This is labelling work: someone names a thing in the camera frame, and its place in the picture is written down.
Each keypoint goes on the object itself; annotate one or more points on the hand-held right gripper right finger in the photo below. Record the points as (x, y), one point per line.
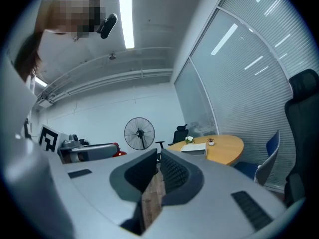
(211, 208)

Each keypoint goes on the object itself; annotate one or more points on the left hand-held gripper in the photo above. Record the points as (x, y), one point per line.
(49, 139)

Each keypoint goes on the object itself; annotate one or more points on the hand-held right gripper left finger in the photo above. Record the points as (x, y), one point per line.
(99, 183)

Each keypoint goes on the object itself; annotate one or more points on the white drawer box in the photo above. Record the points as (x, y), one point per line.
(194, 148)

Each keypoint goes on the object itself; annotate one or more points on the black standing fan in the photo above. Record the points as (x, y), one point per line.
(139, 133)

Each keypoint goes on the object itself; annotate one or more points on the small pink potted plant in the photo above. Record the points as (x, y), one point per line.
(211, 142)

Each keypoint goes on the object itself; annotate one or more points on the potted white flower plant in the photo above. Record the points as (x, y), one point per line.
(190, 139)

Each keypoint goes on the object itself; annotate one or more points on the white ceiling pipes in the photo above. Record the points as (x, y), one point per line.
(112, 78)

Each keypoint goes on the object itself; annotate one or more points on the black office chair with headrest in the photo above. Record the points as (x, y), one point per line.
(180, 136)

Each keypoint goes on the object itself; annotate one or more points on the blue and white chair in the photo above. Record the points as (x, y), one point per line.
(271, 146)

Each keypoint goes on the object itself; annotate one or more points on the small ceiling light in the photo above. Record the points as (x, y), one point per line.
(41, 81)

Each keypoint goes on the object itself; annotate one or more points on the ceiling sprinkler head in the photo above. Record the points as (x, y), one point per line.
(112, 57)

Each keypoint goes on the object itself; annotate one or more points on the person's white printed shirt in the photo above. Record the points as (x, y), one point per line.
(15, 103)

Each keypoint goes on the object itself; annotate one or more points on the large black mesh office chair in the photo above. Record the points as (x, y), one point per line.
(304, 121)

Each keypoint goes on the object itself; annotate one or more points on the long ceiling light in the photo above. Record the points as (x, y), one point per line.
(126, 19)

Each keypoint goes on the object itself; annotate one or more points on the person's head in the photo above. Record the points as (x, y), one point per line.
(69, 14)

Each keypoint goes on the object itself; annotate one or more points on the black head-worn camera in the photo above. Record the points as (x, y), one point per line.
(108, 26)

